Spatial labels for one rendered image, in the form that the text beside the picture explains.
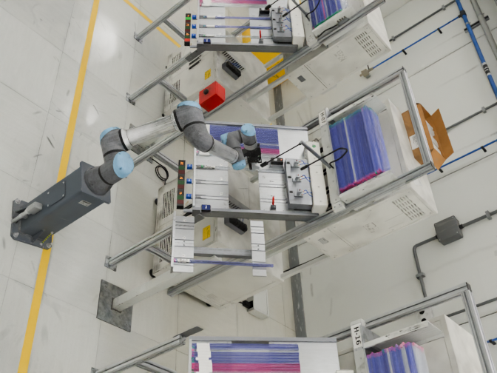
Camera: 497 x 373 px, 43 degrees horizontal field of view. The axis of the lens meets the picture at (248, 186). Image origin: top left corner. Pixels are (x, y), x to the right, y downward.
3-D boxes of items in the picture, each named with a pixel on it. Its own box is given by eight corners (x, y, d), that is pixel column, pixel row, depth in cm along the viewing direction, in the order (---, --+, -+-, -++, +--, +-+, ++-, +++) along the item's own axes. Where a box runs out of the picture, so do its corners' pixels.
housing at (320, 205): (308, 220, 358) (313, 205, 347) (301, 156, 389) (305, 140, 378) (322, 220, 359) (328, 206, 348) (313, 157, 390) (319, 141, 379)
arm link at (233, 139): (224, 149, 337) (243, 144, 338) (219, 132, 341) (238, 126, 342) (225, 155, 344) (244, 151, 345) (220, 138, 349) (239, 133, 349)
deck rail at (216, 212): (191, 216, 348) (192, 209, 343) (191, 213, 349) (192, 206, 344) (316, 222, 357) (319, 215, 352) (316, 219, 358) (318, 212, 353)
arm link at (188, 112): (99, 156, 307) (203, 120, 302) (94, 130, 312) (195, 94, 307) (109, 165, 318) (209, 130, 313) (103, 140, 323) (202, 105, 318)
